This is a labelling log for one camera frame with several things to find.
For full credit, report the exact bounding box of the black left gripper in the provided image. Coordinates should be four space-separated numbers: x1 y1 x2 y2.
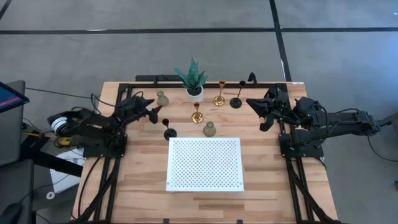
116 95 163 124

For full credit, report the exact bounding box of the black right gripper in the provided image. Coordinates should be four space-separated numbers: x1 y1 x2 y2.
246 86 296 132

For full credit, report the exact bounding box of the ribbed glass candle holder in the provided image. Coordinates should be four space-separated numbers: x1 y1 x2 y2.
202 121 217 138
155 90 170 108

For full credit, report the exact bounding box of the tall black candlestick holder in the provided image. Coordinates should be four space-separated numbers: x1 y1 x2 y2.
229 80 247 110

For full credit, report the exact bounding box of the short black candlestick holder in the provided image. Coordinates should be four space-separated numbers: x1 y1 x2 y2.
162 118 178 141

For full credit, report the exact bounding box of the tall gold candlestick holder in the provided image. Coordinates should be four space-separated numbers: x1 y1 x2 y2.
213 79 227 107

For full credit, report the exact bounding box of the short gold candlestick holder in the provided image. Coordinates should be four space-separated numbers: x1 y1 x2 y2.
191 101 205 124

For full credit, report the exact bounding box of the artificial plant in white pot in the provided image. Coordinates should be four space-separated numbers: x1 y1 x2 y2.
174 57 209 103

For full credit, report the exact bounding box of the white perforated metal shelf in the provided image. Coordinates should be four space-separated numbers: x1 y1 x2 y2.
165 137 245 193

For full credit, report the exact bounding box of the black stand beam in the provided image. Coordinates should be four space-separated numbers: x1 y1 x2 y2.
20 133 84 178

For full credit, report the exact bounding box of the white paper sheet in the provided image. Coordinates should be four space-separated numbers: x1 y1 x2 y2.
49 147 85 194

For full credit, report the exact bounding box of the laptop screen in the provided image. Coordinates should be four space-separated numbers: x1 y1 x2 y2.
0 81 30 114

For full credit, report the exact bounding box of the black aluminium table frame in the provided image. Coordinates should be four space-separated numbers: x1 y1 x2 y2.
71 74 343 224

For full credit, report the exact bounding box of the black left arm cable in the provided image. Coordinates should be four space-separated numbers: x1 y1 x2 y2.
90 92 108 110

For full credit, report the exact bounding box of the yellow cable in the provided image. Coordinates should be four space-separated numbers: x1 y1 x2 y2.
21 132 72 147

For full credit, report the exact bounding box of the thin black floor cable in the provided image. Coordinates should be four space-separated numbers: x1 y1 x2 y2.
24 87 94 100

